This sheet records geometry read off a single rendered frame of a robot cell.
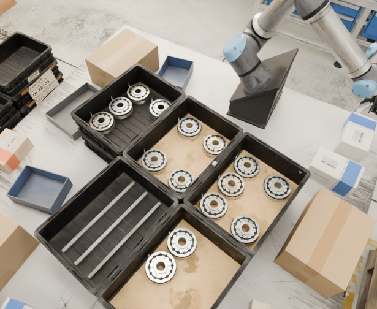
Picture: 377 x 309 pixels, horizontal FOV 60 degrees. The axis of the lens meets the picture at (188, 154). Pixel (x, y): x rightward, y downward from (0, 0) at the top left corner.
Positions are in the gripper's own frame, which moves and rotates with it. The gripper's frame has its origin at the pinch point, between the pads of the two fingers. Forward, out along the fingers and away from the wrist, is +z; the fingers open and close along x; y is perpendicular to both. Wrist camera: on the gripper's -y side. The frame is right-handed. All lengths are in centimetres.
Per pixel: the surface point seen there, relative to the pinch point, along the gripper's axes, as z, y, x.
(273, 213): 5, 59, -21
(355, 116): 9.3, -7.2, -3.6
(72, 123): 17, 58, -122
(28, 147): 15, 79, -128
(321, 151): 9.2, 19.8, -12.2
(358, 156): 14.1, 10.0, 4.1
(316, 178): 15.4, 29.5, -9.1
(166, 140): 5, 51, -72
